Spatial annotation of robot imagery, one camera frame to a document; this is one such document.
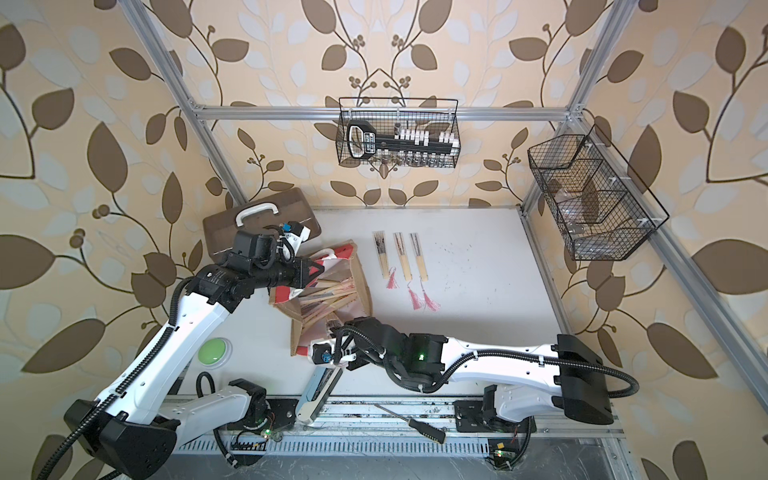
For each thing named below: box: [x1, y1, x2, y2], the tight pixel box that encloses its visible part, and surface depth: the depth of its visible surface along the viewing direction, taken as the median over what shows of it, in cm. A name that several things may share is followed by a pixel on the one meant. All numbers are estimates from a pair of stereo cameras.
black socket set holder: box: [347, 120, 460, 159], surface depth 84 cm
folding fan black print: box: [372, 230, 389, 280], surface depth 110 cm
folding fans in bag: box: [298, 277, 357, 321], surface depth 92 cm
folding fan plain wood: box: [393, 232, 421, 311], surface depth 107 cm
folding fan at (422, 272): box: [410, 232, 441, 312], surface depth 107 cm
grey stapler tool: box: [296, 366, 343, 424], surface depth 77 cm
